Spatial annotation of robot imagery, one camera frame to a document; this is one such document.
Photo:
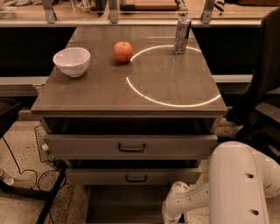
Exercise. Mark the white ceramic bowl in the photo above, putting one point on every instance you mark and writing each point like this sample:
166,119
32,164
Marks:
72,61

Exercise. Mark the grey middle drawer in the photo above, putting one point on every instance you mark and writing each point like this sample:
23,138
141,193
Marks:
132,176

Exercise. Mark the black office chair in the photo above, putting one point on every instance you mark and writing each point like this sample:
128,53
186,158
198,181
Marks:
256,111

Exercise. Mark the wire mesh basket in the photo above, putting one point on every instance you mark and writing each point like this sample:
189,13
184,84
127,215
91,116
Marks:
44,152

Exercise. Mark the grey drawer cabinet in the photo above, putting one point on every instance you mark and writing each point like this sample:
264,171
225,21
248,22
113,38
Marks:
158,92

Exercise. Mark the grey top drawer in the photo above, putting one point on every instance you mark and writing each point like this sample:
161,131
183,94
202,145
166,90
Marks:
130,147

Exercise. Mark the clear plastic bottle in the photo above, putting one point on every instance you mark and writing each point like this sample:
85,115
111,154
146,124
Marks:
8,180

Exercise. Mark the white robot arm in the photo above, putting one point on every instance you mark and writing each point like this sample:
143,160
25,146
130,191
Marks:
241,178

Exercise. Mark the silver drink can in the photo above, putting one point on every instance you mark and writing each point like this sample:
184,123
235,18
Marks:
182,33

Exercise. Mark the red apple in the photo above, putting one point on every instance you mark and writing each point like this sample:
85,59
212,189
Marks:
123,51

